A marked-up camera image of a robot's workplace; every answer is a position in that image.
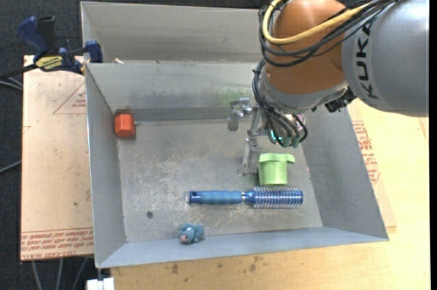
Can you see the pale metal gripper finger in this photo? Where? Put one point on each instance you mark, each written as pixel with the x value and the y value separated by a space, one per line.
pixel 250 155
pixel 235 118

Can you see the light green plastic cup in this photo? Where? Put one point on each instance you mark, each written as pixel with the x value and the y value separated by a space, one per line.
pixel 272 171

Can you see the blue hairbrush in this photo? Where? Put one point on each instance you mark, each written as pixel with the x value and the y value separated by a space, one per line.
pixel 239 197

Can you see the grey metal bin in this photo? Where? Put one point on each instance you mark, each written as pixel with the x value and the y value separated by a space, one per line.
pixel 191 159

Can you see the blue toy animal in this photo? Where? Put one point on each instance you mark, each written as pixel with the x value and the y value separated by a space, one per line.
pixel 191 233

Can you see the orange-red block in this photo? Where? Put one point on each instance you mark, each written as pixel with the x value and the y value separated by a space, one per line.
pixel 123 125

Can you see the brown cardboard board red print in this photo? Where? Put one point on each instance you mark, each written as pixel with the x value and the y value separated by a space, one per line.
pixel 51 162

